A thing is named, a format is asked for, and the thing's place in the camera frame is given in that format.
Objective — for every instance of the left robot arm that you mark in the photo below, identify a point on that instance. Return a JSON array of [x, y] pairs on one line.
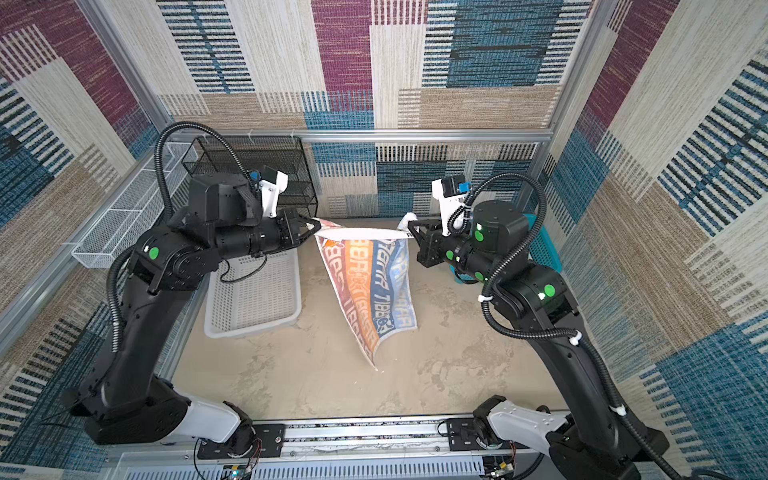
[[122, 400]]

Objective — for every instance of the teal plastic basket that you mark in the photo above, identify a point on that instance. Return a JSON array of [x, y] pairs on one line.
[[542, 251]]

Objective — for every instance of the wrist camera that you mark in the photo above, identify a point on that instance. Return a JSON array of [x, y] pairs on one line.
[[450, 192], [272, 183]]

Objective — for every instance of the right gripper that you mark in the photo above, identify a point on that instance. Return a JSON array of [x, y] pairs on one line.
[[430, 254]]

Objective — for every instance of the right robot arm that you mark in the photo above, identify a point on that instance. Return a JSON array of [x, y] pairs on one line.
[[599, 437]]

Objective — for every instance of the aluminium front rail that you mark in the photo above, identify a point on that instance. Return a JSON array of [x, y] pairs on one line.
[[397, 438]]

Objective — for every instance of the orange rabbit towel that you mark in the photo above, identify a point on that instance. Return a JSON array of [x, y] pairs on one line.
[[369, 271]]

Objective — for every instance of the black wire shelf rack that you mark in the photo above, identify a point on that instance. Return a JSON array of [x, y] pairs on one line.
[[285, 154]]

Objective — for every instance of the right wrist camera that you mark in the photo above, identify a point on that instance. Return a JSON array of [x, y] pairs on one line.
[[450, 192]]

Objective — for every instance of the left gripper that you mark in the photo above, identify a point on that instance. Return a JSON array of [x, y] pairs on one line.
[[286, 221]]

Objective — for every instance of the white plastic basket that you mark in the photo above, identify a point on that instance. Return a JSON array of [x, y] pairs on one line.
[[248, 296]]

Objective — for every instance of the white mesh wall tray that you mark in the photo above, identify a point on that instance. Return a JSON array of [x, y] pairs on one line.
[[137, 207]]

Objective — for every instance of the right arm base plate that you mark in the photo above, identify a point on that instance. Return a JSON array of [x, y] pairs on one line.
[[470, 434]]

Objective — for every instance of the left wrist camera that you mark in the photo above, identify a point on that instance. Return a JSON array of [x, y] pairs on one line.
[[272, 183]]

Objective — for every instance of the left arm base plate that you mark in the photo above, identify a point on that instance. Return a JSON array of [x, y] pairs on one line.
[[249, 442]]

